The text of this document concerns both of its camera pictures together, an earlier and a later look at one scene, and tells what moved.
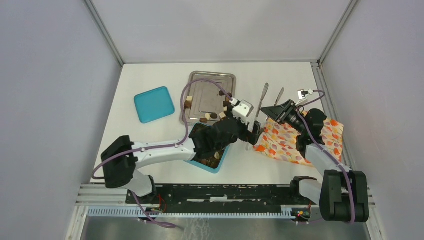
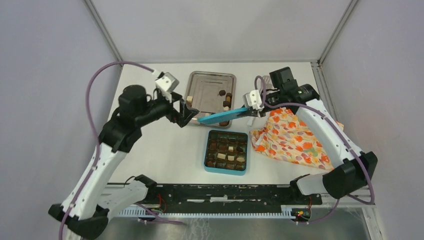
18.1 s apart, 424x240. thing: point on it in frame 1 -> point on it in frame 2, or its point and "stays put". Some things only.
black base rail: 220,199 stays put
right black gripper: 280,113 -> 252,113
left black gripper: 247,135 -> 185,114
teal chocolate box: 212,161 -> 226,152
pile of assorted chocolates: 187,104 stays put
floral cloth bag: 279,141 stays put
